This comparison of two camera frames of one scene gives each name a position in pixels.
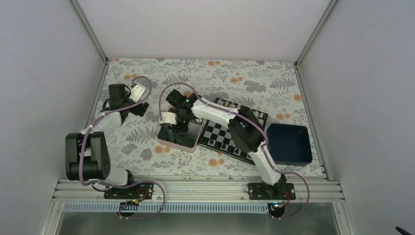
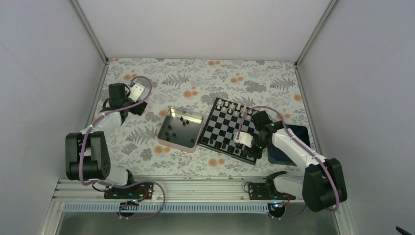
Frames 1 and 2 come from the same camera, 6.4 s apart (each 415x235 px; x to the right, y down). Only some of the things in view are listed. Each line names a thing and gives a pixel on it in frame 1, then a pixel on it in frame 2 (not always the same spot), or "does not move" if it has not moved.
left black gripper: (137, 111) does not move
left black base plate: (138, 191) does not move
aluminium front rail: (194, 190) does not move
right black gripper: (179, 129) to (257, 154)
